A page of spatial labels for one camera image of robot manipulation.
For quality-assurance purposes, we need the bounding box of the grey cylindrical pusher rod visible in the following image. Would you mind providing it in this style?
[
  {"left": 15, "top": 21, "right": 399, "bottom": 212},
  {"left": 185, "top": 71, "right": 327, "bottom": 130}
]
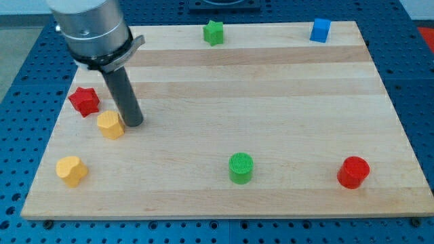
[{"left": 102, "top": 67, "right": 144, "bottom": 127}]

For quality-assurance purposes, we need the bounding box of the yellow hexagon block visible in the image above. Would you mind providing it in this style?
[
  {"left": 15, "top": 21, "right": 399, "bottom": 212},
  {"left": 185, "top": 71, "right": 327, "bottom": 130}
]
[{"left": 97, "top": 110, "right": 125, "bottom": 140}]

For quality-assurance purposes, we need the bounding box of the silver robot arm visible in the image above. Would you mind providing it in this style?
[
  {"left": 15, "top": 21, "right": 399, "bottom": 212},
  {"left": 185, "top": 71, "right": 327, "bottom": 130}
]
[{"left": 46, "top": 0, "right": 145, "bottom": 127}]

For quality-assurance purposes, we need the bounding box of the yellow heart block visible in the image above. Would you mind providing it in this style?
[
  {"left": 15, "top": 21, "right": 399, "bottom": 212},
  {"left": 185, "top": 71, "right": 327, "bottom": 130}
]
[{"left": 56, "top": 156, "right": 88, "bottom": 188}]

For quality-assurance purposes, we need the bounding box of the red star block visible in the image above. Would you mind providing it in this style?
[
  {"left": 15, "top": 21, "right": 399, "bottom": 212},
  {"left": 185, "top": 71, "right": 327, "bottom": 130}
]
[{"left": 68, "top": 87, "right": 100, "bottom": 117}]

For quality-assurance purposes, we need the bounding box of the green star block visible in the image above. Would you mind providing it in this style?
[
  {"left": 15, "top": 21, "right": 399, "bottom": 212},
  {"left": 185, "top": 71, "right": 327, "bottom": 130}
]
[{"left": 203, "top": 20, "right": 224, "bottom": 46}]

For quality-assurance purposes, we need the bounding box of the green cylinder block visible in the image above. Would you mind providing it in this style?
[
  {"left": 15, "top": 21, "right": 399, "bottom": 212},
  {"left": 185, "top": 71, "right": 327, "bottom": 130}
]
[{"left": 228, "top": 152, "right": 254, "bottom": 184}]

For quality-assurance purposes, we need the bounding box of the wooden board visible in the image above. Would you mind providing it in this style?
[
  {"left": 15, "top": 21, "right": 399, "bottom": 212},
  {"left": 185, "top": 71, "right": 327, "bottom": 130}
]
[{"left": 21, "top": 21, "right": 433, "bottom": 220}]

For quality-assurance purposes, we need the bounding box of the blue cube block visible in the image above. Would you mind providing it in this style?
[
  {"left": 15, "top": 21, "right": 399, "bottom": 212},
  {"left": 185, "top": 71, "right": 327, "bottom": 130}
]
[{"left": 310, "top": 18, "right": 332, "bottom": 43}]

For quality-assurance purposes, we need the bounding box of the red cylinder block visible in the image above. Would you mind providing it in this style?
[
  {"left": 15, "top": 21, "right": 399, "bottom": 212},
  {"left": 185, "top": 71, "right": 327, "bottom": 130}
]
[{"left": 336, "top": 156, "right": 370, "bottom": 189}]

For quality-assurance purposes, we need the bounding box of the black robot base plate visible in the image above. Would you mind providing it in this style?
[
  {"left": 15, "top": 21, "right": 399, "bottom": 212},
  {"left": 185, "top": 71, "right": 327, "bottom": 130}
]
[{"left": 189, "top": 0, "right": 261, "bottom": 12}]

